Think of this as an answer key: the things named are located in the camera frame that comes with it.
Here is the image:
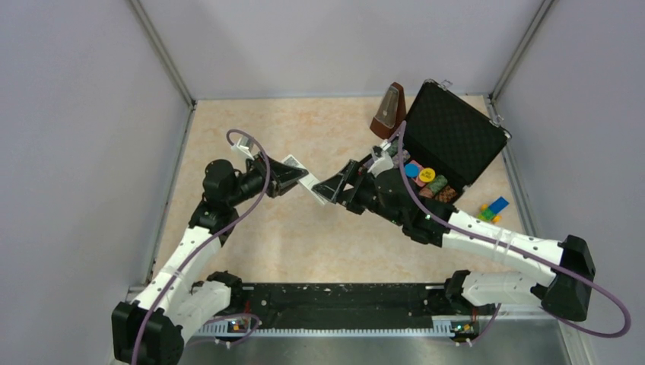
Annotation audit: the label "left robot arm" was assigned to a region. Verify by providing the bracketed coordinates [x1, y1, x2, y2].
[111, 154, 308, 364]

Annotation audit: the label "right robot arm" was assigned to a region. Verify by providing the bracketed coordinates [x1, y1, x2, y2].
[313, 160, 596, 322]

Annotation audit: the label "yellow poker chip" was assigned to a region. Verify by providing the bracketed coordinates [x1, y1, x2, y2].
[418, 168, 436, 183]

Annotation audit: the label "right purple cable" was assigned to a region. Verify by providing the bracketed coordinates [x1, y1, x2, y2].
[385, 120, 632, 338]

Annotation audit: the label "brown wooden metronome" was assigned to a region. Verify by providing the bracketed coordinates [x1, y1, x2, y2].
[370, 82, 407, 139]

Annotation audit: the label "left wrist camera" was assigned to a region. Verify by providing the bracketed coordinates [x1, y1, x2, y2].
[231, 136, 255, 160]

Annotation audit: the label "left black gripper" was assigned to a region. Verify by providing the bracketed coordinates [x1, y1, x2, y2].
[227, 150, 309, 207]

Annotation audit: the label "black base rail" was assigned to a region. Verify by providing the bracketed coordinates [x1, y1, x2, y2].
[215, 273, 495, 330]

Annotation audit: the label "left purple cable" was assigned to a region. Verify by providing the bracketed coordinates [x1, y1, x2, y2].
[129, 129, 272, 365]

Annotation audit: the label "black poker chip case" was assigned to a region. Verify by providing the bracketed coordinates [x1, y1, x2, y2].
[402, 79, 511, 203]

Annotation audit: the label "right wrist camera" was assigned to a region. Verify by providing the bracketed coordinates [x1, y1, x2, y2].
[365, 140, 394, 177]

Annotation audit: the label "blue poker chip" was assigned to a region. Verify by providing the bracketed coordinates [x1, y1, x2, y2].
[404, 163, 421, 179]

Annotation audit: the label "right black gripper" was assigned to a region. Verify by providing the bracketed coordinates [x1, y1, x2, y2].
[313, 159, 405, 226]

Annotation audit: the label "purple cable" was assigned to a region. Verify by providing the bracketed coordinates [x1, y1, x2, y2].
[385, 120, 632, 338]
[129, 129, 272, 365]

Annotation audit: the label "colourful toy bricks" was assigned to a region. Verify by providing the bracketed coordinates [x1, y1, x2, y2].
[478, 196, 510, 224]

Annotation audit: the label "white remote control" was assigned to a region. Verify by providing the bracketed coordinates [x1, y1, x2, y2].
[281, 154, 327, 206]

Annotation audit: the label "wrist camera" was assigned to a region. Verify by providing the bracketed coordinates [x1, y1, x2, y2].
[231, 136, 255, 160]
[365, 140, 394, 177]

